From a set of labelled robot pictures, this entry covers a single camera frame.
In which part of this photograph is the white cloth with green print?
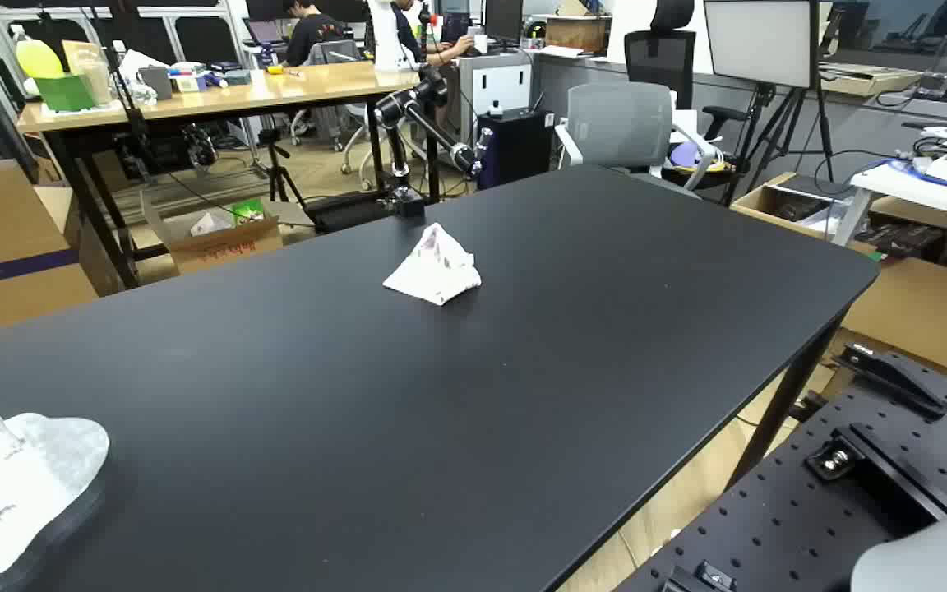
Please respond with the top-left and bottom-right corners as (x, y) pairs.
(383, 221), (488, 310)

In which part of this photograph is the white crumpled cloth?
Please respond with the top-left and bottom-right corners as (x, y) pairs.
(0, 407), (114, 592)

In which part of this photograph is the white computer tower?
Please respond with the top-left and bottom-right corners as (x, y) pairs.
(457, 52), (535, 146)

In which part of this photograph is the grey office chair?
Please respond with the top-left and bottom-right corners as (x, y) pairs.
(553, 78), (725, 192)

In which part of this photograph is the open cardboard box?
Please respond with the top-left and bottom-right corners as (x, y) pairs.
(160, 198), (286, 278)

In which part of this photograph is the long wooden table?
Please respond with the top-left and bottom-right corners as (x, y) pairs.
(18, 61), (424, 290)

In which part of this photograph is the black office chair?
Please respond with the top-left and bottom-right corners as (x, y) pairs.
(621, 0), (701, 112)

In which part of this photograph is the person in black shirt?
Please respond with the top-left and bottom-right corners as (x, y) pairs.
(283, 0), (360, 71)

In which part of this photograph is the white board on tripod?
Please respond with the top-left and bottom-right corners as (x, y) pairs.
(701, 0), (838, 186)

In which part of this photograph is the black block with silver screws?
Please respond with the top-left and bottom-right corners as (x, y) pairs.
(802, 435), (862, 486)

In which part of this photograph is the black perforated breadboard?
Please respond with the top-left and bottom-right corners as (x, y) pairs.
(616, 347), (947, 592)

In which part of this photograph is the flat cardboard sheet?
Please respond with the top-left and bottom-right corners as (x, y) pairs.
(838, 254), (947, 374)

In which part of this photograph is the white side desk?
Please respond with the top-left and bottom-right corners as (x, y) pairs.
(848, 160), (947, 237)

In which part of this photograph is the cardboard box with red label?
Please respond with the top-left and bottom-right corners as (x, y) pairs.
(0, 158), (101, 338)

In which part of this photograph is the black camera tripod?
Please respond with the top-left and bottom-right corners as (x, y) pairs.
(258, 126), (314, 215)

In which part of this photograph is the black mounting bracket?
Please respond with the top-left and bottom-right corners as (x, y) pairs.
(836, 344), (947, 425)

